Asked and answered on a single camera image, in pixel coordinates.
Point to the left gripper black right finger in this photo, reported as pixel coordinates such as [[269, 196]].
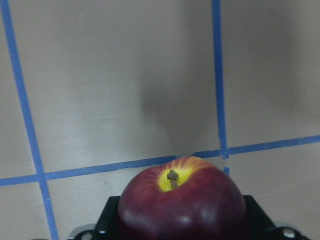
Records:
[[256, 215]]

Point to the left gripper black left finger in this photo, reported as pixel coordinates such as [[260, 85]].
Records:
[[108, 220]]

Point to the dark red apple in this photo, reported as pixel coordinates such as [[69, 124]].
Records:
[[185, 199]]

